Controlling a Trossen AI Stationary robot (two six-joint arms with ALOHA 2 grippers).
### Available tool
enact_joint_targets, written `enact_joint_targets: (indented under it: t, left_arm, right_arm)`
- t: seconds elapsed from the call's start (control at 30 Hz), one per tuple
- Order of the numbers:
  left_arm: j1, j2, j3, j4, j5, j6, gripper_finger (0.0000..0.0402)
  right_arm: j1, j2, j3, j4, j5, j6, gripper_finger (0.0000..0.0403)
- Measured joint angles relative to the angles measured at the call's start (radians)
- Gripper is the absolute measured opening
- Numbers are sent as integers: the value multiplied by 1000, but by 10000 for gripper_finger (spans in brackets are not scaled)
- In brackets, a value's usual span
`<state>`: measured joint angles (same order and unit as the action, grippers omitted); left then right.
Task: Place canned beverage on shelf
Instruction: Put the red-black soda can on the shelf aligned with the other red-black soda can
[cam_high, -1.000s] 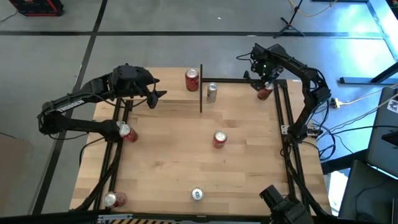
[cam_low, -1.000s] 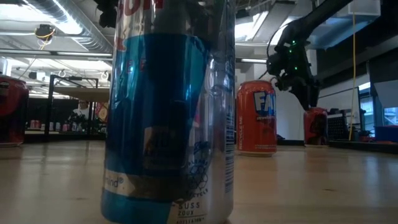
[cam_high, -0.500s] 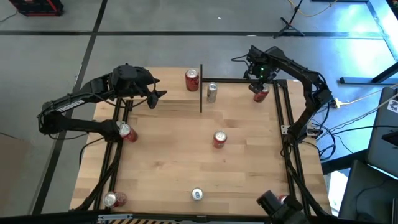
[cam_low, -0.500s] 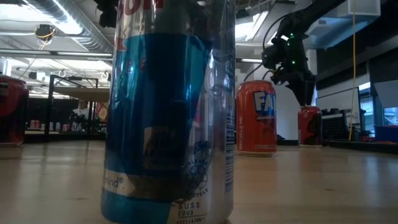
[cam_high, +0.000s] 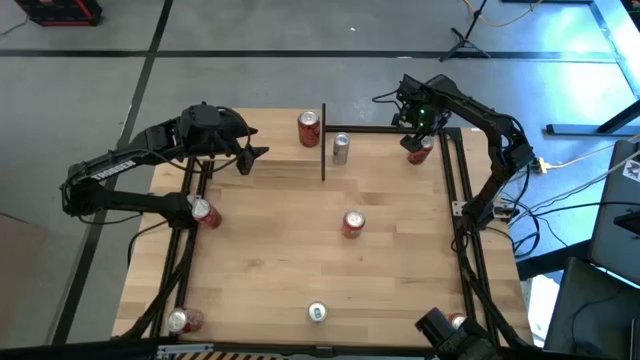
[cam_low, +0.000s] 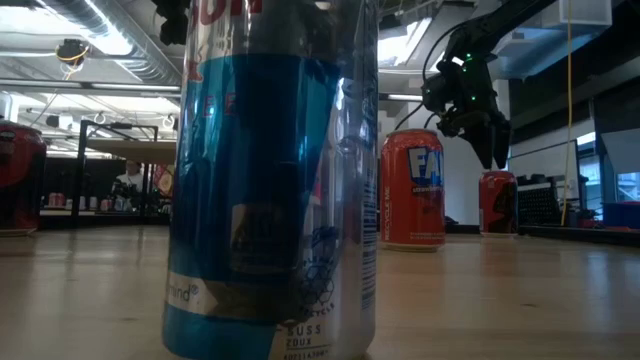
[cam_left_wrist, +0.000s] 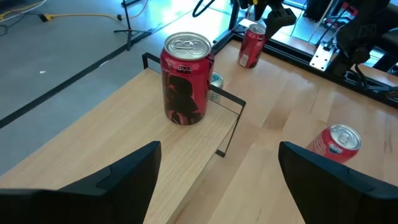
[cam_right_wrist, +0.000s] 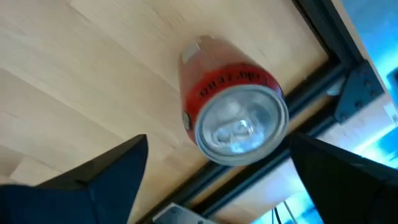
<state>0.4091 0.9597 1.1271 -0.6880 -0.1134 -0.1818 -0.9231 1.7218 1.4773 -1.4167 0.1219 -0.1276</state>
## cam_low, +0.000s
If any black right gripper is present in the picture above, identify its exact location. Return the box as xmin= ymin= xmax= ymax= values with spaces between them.
xmin=435 ymin=49 xmax=513 ymax=170

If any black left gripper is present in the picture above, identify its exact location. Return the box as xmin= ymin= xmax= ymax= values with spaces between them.
xmin=151 ymin=0 xmax=192 ymax=47

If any dark red cola can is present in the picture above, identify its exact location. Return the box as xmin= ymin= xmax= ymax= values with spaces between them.
xmin=478 ymin=170 xmax=520 ymax=237

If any red Fanta can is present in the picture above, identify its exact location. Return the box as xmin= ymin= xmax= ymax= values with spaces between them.
xmin=379 ymin=128 xmax=447 ymax=253

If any blue silver energy drink can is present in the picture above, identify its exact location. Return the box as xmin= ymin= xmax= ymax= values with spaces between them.
xmin=160 ymin=0 xmax=380 ymax=360

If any red soda can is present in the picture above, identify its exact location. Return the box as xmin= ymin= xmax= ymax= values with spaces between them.
xmin=0 ymin=119 xmax=48 ymax=238

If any black mesh cart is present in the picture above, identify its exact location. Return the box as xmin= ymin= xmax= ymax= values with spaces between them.
xmin=517 ymin=173 xmax=564 ymax=227

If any long suspended light strip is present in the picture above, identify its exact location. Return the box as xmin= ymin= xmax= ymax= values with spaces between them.
xmin=0 ymin=77 xmax=426 ymax=104

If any blue bin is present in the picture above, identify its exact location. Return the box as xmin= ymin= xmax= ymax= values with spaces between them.
xmin=602 ymin=201 xmax=640 ymax=230

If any colourful patchwork hanging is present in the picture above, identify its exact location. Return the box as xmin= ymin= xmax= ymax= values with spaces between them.
xmin=152 ymin=164 xmax=176 ymax=199

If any person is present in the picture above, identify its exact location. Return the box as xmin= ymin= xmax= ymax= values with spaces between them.
xmin=112 ymin=159 xmax=146 ymax=211

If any large silver spiral duct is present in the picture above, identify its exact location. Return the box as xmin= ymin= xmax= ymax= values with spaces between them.
xmin=42 ymin=0 xmax=184 ymax=86

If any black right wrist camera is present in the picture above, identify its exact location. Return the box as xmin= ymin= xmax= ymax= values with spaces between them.
xmin=421 ymin=72 xmax=454 ymax=115

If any yellow hanging cable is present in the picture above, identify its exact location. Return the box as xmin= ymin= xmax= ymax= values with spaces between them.
xmin=559 ymin=0 xmax=574 ymax=227

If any black yellow cable reel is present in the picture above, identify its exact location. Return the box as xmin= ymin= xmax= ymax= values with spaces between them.
xmin=54 ymin=38 xmax=91 ymax=66

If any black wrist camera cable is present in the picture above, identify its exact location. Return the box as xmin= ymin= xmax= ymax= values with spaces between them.
xmin=422 ymin=22 xmax=469 ymax=84

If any black aluminium table frame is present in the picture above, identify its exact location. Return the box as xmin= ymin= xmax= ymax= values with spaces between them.
xmin=0 ymin=213 xmax=640 ymax=247

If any wooden shelf black frame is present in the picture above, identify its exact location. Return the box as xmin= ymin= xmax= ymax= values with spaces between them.
xmin=69 ymin=119 xmax=177 ymax=229

